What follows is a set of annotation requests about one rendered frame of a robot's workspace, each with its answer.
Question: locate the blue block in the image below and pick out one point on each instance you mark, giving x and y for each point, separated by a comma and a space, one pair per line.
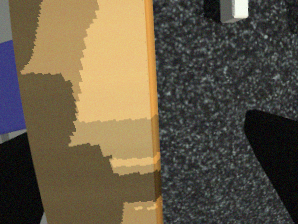
11, 110

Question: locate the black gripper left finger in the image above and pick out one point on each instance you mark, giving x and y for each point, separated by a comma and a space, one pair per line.
20, 201

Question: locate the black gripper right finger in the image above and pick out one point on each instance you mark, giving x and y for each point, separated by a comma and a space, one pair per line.
274, 140

